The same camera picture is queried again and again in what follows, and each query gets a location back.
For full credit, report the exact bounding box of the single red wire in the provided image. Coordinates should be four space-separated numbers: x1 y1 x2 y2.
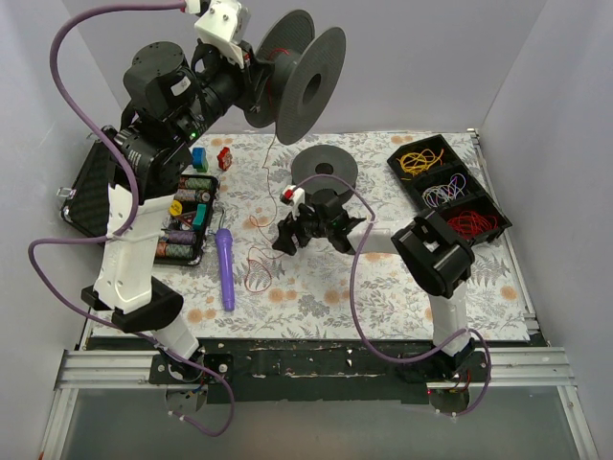
243 47 291 294

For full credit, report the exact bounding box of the grey cable spool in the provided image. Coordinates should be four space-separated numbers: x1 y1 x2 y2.
243 10 346 145
291 145 358 205

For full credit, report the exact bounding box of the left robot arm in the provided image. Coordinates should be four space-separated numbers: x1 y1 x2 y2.
81 41 279 383

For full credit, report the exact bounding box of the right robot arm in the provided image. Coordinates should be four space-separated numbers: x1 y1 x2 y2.
272 186 475 381

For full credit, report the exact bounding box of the floral patterned table mat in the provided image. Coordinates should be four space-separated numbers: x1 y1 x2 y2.
90 131 533 341

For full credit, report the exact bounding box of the red toy block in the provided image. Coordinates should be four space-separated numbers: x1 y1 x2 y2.
216 147 233 172

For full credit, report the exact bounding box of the purple toy microphone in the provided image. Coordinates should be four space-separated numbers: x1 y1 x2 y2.
215 228 236 312

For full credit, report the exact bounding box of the blue green toy block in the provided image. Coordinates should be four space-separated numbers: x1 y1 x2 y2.
192 148 209 173

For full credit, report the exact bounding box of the black poker chip case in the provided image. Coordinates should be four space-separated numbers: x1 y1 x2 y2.
61 124 218 266

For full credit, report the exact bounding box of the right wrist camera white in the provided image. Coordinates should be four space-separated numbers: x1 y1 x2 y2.
280 185 306 218

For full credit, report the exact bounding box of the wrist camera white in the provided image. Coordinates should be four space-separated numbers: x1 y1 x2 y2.
194 0 251 69
280 185 306 218

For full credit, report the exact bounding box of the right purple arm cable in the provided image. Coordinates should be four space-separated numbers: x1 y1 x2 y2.
289 172 492 418

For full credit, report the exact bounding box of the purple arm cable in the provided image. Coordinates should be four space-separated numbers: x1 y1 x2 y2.
289 172 492 418
27 0 238 435

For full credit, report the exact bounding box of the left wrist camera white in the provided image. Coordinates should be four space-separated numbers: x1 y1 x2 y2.
194 0 251 69

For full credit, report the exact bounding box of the yellow wire bundle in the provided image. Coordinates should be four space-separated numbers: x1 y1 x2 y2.
399 147 445 176

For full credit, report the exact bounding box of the white purple wire bundle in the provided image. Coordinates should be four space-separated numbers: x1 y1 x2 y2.
422 172 468 210

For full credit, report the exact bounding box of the black three-compartment wire tray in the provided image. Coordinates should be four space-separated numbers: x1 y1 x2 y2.
387 134 511 245

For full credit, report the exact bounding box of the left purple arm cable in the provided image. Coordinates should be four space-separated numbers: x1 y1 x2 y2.
27 0 238 435

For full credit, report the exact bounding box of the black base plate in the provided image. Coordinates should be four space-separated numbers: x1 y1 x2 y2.
148 337 492 406

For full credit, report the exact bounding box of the red wire bundle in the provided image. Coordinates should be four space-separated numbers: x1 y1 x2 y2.
447 208 500 239

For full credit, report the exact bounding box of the aluminium frame rail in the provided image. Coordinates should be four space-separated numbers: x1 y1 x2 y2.
42 345 598 459

